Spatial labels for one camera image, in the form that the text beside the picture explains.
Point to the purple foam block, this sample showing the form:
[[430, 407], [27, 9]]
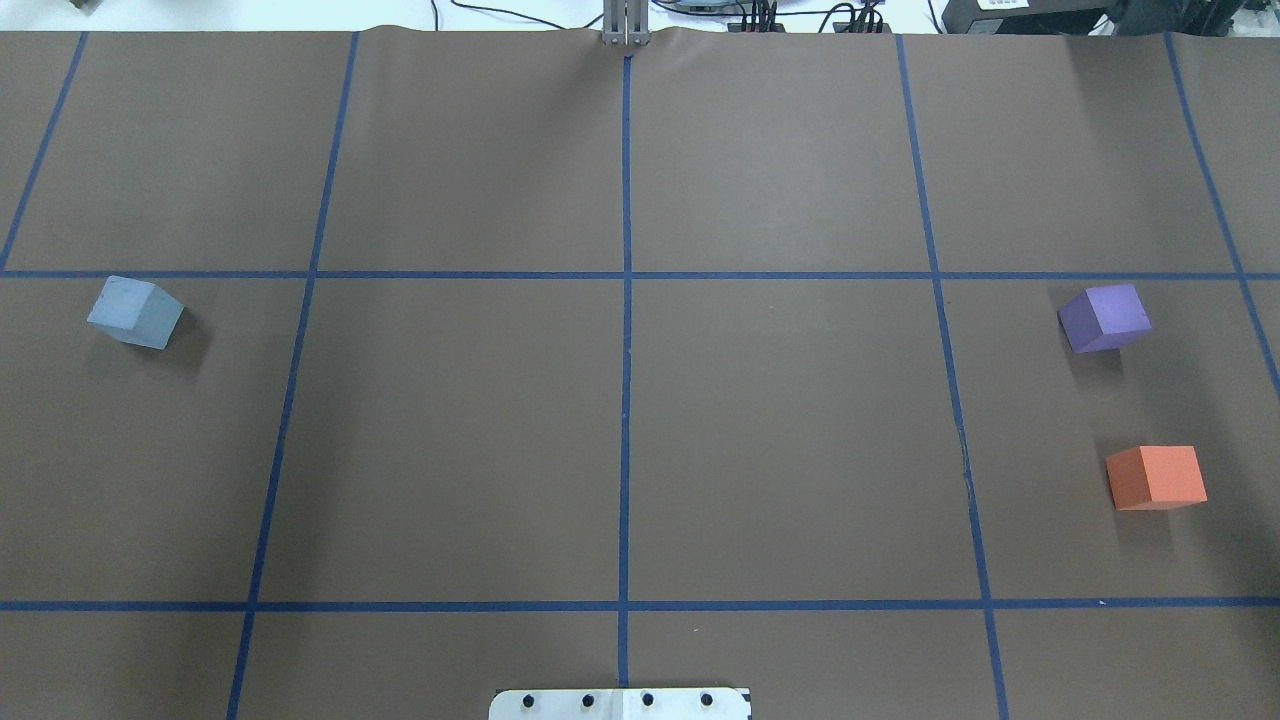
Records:
[[1104, 318]]

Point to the light blue foam block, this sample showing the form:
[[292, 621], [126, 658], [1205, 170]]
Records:
[[138, 313]]

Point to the grey metal bracket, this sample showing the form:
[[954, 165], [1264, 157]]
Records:
[[625, 23]]

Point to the metal base plate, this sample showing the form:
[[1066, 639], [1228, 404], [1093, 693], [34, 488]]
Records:
[[623, 703]]

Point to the orange foam block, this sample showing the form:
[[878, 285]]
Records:
[[1155, 478]]

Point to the brown paper table cover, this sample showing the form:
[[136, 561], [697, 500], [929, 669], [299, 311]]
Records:
[[513, 361]]

